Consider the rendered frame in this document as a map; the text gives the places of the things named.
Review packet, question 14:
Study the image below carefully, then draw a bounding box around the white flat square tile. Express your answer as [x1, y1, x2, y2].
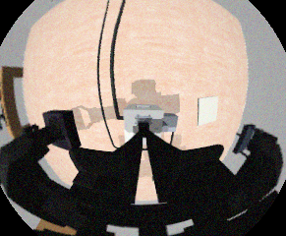
[198, 95, 218, 126]

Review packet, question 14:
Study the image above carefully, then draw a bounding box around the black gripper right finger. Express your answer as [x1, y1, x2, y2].
[146, 130, 224, 204]

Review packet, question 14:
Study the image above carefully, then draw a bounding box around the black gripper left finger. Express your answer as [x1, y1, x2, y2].
[69, 130, 143, 204]

